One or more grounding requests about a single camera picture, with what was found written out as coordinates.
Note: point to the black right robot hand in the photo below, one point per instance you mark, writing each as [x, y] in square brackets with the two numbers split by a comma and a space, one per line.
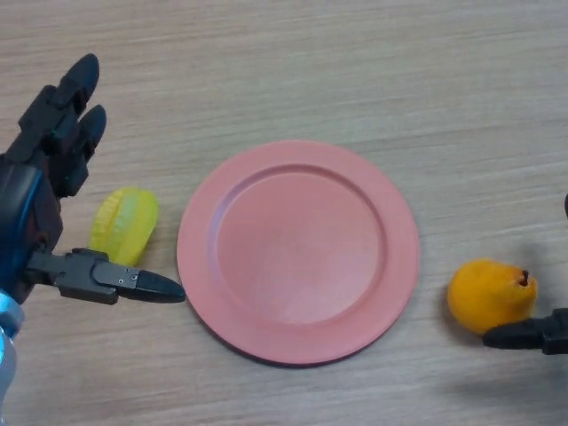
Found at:
[528, 335]

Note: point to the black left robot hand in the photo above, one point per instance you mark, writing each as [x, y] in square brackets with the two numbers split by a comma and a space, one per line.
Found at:
[31, 186]

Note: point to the yellow pear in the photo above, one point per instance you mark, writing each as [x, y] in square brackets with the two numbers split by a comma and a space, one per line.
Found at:
[486, 295]

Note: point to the pink round plate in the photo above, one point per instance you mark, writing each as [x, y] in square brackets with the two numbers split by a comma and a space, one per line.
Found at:
[297, 248]

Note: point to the yellow-green starfruit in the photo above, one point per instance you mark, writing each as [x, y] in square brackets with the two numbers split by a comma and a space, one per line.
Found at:
[126, 222]

